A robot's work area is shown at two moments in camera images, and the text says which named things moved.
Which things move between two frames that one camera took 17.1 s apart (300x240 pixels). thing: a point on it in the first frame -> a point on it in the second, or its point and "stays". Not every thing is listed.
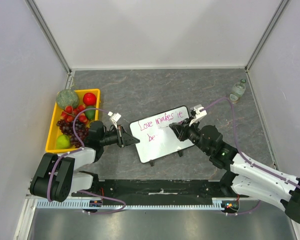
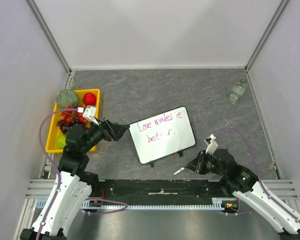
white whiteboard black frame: x=157 y=139 stays
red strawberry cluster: x=69 y=113 stays
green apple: x=63 y=142 stays
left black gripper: x=124 y=138 -> x=112 y=131
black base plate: x=166 y=191 stays
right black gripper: x=185 y=129 -> x=200 y=163
